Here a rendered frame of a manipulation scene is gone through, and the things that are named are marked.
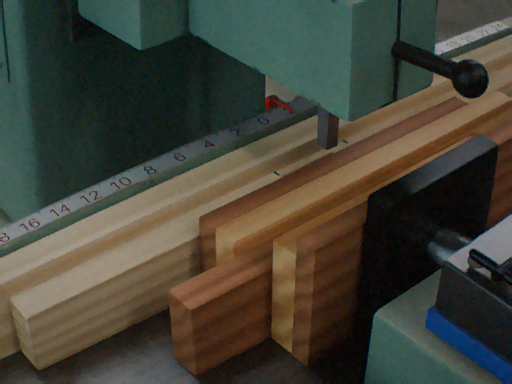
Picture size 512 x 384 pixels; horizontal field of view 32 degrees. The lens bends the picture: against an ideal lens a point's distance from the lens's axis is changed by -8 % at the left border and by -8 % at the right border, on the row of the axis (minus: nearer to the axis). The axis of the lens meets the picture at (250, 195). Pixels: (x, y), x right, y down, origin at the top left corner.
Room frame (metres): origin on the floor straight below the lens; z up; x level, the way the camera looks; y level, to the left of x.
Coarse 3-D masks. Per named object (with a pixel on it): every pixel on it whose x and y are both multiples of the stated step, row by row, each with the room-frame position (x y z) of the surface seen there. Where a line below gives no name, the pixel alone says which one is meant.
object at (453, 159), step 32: (448, 160) 0.39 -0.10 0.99; (480, 160) 0.39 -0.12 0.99; (384, 192) 0.36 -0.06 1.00; (416, 192) 0.36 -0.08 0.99; (448, 192) 0.38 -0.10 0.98; (480, 192) 0.40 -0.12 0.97; (384, 224) 0.35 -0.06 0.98; (416, 224) 0.36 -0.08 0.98; (448, 224) 0.38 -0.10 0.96; (480, 224) 0.40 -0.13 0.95; (384, 256) 0.35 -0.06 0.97; (416, 256) 0.37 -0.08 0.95; (448, 256) 0.36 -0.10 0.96; (384, 288) 0.35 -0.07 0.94
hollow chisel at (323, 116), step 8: (320, 112) 0.47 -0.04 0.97; (328, 112) 0.47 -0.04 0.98; (320, 120) 0.47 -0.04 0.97; (328, 120) 0.47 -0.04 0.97; (336, 120) 0.47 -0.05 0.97; (320, 128) 0.47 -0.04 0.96; (328, 128) 0.47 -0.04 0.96; (336, 128) 0.47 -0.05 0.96; (320, 136) 0.47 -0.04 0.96; (328, 136) 0.47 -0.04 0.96; (336, 136) 0.47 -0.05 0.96; (320, 144) 0.47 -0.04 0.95; (328, 144) 0.47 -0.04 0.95; (336, 144) 0.47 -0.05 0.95
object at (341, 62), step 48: (192, 0) 0.51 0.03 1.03; (240, 0) 0.48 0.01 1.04; (288, 0) 0.45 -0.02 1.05; (336, 0) 0.42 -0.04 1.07; (384, 0) 0.43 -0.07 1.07; (432, 0) 0.45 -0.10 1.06; (240, 48) 0.48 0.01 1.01; (288, 48) 0.45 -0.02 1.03; (336, 48) 0.42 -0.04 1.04; (384, 48) 0.43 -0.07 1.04; (432, 48) 0.45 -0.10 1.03; (336, 96) 0.42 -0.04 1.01; (384, 96) 0.43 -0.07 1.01
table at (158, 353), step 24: (168, 312) 0.38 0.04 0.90; (120, 336) 0.36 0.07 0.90; (144, 336) 0.36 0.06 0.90; (168, 336) 0.36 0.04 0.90; (0, 360) 0.34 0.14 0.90; (24, 360) 0.34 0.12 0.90; (72, 360) 0.34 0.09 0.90; (96, 360) 0.34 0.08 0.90; (120, 360) 0.34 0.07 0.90; (144, 360) 0.35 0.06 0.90; (168, 360) 0.35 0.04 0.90; (240, 360) 0.35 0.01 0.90; (264, 360) 0.35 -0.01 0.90; (288, 360) 0.35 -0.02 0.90; (336, 360) 0.35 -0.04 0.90; (360, 360) 0.34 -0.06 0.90
